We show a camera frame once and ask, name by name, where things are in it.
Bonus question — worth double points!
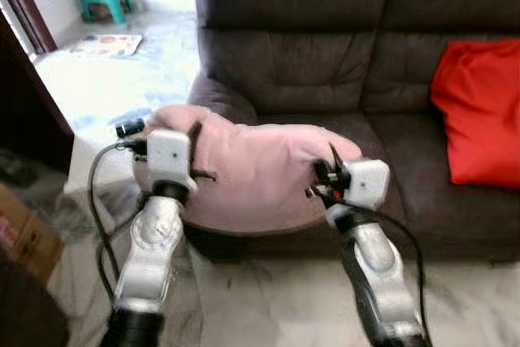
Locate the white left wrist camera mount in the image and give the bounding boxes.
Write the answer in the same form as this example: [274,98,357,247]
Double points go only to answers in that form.
[146,129,198,193]

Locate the small black device with cord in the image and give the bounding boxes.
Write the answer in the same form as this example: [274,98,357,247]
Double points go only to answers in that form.
[115,119,145,138]

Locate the red pillow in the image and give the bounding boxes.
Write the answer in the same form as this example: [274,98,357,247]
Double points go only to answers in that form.
[430,38,520,189]

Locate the cardboard box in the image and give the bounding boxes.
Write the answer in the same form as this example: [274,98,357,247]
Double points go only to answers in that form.
[0,184,64,284]

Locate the dark wooden cabinet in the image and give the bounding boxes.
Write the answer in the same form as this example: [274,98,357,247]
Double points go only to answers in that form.
[0,14,74,173]

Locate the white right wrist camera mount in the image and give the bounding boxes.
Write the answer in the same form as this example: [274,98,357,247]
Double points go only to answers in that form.
[343,159,391,210]

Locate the dark brown fabric sofa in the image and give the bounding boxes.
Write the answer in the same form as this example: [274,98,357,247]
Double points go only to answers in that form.
[185,0,520,265]

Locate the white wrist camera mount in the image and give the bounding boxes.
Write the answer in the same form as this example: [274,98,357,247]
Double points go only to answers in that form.
[343,159,391,210]
[146,129,198,193]

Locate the dark brown door frame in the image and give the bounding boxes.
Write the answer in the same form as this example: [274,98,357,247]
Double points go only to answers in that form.
[0,0,58,55]

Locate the pink pillow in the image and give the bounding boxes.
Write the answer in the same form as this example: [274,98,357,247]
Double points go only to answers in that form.
[134,105,364,236]

